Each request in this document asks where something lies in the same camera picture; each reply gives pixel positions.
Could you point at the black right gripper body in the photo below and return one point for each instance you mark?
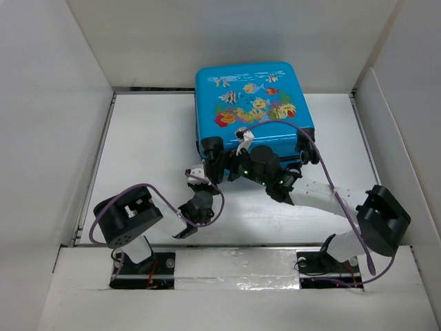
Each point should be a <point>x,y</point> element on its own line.
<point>247,169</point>

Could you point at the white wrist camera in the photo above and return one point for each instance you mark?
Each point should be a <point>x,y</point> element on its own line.
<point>245,138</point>
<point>196,175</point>

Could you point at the blue child suitcase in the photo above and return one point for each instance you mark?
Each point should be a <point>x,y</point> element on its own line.
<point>265,97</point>

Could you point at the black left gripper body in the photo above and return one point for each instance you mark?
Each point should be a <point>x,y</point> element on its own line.
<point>205,187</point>

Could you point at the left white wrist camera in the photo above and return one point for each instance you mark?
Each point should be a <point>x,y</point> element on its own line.
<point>196,175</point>

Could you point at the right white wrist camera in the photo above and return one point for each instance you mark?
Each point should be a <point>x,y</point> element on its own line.
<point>245,138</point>

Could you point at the metal base rail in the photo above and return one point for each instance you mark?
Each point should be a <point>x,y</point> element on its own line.
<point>91,269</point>

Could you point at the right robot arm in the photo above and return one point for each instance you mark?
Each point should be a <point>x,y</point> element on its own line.
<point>378,221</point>

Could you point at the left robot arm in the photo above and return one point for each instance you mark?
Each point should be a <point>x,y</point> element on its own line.
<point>123,219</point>

